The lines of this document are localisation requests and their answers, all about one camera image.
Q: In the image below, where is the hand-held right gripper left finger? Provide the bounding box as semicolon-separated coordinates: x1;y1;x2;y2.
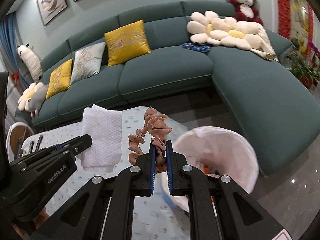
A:
31;140;156;240

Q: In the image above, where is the white plush toy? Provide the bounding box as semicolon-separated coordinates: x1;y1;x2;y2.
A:
16;44;43;82

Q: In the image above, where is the flower shaped cushion right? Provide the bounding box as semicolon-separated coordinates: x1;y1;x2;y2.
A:
237;22;279;62

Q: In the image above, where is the dark blue patterned cloth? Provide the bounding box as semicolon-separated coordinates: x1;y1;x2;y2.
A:
181;42;212;55

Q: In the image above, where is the red hanging decoration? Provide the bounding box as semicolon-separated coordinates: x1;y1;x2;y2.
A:
274;0;320;55

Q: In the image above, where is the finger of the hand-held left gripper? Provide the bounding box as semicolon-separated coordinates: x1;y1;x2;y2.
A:
10;134;93;205
9;144;67;165

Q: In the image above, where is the green sofa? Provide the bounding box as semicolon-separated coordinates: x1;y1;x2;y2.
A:
15;0;317;177

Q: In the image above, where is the grey plush toy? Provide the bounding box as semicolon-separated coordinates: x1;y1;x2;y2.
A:
26;84;49;118

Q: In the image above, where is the large yellow pillow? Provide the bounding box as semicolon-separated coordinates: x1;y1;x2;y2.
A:
104;19;152;67

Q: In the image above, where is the red and white teddy bear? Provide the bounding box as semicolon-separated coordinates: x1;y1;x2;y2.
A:
227;0;264;27

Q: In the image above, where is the small yellow pillow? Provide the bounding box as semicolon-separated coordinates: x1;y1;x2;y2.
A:
46;59;73;100

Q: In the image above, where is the blue curtain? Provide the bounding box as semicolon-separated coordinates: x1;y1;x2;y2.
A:
0;12;25;85

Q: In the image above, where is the small framed wall painting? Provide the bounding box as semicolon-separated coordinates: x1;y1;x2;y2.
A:
36;0;68;26

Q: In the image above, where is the white dotted paper towel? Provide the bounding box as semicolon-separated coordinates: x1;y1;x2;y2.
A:
76;104;123;173

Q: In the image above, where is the potted plant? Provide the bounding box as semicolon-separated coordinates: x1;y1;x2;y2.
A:
291;52;320;88

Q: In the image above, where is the pink polka dot scrunchie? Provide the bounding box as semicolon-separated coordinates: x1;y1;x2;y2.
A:
128;107;172;174

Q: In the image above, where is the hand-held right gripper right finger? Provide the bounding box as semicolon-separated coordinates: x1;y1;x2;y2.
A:
166;140;287;240

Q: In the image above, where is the pale grey embroidered pillow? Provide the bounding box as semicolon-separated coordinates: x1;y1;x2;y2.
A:
71;42;107;85

